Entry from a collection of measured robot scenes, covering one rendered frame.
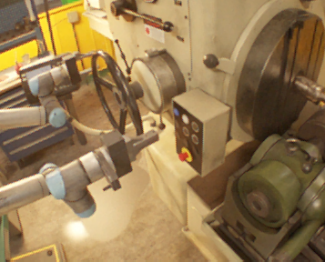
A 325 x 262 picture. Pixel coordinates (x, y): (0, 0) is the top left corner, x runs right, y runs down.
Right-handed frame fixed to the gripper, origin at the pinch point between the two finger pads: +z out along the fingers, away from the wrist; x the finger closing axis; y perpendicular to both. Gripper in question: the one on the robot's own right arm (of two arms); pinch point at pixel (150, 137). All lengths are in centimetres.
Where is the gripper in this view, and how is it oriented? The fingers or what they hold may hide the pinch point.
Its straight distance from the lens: 71.5
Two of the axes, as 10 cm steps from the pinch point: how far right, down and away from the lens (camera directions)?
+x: 0.9, 7.6, 6.4
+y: -5.6, -5.0, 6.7
